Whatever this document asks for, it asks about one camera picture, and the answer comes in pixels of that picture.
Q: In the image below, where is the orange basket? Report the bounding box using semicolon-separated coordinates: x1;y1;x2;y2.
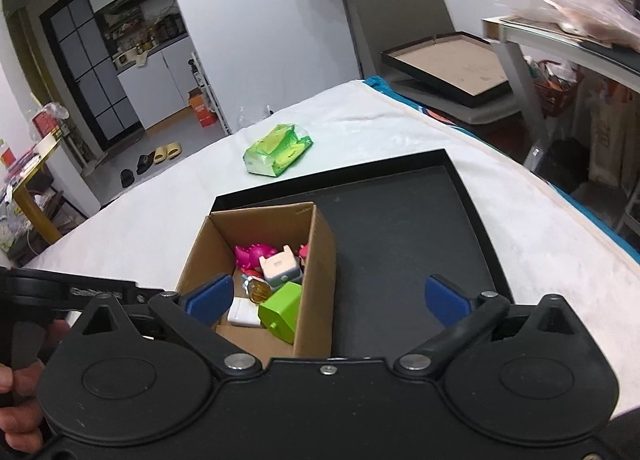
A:
530;60;586;116

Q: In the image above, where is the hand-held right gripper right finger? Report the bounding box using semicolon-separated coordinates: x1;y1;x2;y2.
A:
395;274;578;373

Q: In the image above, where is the black picture frame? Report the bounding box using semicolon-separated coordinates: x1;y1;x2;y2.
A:
381;31;512;108

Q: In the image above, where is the black tray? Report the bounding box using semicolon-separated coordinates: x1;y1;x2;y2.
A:
214;149;516;358

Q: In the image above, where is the cardboard box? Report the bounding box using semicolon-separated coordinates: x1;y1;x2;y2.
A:
175;201;337;358

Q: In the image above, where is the black grid door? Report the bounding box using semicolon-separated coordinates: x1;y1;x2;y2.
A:
40;0;146;151

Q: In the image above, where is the green wet wipes pack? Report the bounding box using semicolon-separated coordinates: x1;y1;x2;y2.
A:
243;123;315;177

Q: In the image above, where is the red box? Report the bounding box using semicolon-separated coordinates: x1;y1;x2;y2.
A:
32;110;62;137

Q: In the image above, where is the orange carton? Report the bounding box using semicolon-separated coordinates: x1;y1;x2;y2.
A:
187;88;217;128

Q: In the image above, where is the pink dinosaur toy figure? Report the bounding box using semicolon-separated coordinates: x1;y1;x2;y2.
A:
234;243;311;275

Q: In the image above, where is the white kitchen cabinet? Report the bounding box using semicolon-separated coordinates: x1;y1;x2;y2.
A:
117;35;201;131

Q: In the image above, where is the cluttered kitchen shelf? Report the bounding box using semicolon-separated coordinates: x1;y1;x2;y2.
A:
95;0;188;58

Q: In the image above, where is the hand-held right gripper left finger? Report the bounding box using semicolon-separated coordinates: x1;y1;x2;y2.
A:
80;274;263;373

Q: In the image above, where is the white metal rack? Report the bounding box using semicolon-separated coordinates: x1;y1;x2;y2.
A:
190;53;232;135

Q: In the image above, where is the grey metal table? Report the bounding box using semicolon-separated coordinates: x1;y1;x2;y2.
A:
482;15;640;176

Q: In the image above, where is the black bin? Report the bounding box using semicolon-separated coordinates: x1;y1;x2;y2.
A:
542;137;591;193

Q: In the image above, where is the green hexagonal toy block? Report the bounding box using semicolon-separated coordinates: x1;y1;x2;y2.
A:
257;283;303;346

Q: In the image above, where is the small white box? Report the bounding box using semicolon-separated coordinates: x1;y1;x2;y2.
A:
227;297;262;328

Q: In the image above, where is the rabbit cube toy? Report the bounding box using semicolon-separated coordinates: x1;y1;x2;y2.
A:
259;244;305;288

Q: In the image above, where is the person's left hand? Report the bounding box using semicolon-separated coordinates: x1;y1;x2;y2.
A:
0;319;71;453

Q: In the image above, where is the white paper bag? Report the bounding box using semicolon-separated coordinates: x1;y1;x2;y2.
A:
587;85;633;186

